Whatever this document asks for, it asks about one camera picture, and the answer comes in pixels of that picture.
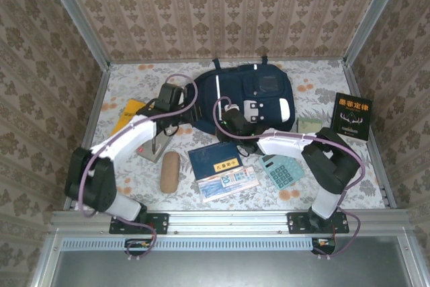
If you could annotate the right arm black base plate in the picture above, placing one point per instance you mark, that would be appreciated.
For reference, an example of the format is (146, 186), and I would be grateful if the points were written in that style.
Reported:
(295, 223)

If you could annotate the grey metal sheet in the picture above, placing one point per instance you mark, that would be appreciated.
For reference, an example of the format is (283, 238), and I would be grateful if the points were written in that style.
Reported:
(235, 270)

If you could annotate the teal calculator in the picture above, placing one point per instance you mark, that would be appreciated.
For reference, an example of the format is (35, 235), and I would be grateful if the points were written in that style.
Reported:
(282, 174)

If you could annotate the navy blue backpack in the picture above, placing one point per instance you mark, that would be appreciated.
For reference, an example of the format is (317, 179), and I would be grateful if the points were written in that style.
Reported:
(235, 85)

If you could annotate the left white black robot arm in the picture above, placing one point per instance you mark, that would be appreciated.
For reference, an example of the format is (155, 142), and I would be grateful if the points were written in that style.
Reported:
(127, 139)

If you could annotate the black book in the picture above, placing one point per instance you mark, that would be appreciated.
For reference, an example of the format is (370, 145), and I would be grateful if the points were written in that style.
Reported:
(352, 119)

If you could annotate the brown cork pencil case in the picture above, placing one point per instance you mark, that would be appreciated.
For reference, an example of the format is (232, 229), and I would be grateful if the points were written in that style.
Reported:
(169, 172)

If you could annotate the yellow book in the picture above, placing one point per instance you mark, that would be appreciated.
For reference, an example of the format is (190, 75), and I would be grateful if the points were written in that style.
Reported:
(129, 110)

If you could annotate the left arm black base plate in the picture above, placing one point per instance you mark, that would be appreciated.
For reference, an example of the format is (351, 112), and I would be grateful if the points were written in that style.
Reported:
(161, 223)

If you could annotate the navy notebook with yellow label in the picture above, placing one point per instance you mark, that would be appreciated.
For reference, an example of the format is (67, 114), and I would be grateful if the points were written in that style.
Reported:
(208, 161)

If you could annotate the grey pen box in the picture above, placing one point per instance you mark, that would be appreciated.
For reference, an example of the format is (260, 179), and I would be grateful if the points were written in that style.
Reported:
(161, 147)

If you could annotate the floral patterned table cloth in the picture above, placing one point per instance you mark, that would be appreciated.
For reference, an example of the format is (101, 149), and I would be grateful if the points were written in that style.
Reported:
(141, 186)

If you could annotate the wide aluminium frame rail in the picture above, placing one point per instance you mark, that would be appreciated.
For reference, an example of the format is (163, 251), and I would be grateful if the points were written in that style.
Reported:
(228, 221)

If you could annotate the aluminium corner post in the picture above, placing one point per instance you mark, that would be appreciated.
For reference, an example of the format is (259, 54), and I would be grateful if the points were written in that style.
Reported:
(76, 14)
(373, 14)

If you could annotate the green sticky note pad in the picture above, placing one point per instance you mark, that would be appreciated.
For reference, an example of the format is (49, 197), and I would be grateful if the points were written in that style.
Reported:
(307, 124)

